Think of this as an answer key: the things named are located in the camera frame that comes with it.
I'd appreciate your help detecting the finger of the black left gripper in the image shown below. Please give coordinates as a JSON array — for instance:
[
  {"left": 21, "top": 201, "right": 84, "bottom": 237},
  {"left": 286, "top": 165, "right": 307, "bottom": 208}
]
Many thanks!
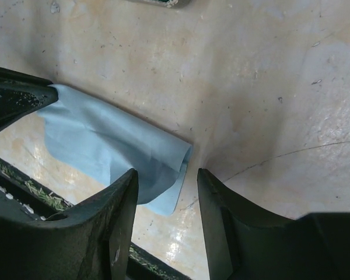
[{"left": 0, "top": 67, "right": 58, "bottom": 132}]

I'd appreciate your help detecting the light blue cleaning cloth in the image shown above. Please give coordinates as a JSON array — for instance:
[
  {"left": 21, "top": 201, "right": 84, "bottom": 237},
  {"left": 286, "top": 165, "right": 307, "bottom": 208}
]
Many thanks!
[{"left": 38, "top": 84, "right": 193, "bottom": 216}]

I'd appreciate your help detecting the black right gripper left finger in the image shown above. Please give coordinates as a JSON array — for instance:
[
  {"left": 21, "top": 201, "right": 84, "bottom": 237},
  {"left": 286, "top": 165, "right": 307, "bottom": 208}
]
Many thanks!
[{"left": 0, "top": 169, "right": 138, "bottom": 279}]

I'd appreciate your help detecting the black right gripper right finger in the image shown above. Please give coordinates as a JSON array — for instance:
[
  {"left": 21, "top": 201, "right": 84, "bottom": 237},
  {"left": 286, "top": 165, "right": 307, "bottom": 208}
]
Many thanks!
[{"left": 197, "top": 169, "right": 350, "bottom": 279}]

